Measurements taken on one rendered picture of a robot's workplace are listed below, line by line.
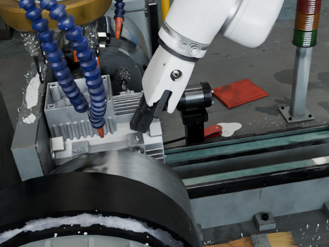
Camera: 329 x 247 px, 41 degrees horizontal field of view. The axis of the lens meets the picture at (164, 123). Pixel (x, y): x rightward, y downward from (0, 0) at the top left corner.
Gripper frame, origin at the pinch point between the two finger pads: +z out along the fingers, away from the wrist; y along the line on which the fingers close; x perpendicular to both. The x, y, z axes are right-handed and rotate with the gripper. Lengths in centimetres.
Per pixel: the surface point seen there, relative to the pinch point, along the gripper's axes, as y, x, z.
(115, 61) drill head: 26.7, 2.5, 2.3
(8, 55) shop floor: 289, 26, 142
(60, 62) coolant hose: -11.6, 18.2, -11.3
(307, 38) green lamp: 33, -42, -19
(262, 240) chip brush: -7.6, -33.5, 14.5
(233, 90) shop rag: 53, -43, 9
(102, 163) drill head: -18.6, 9.0, -2.1
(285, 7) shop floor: 317, -194, 15
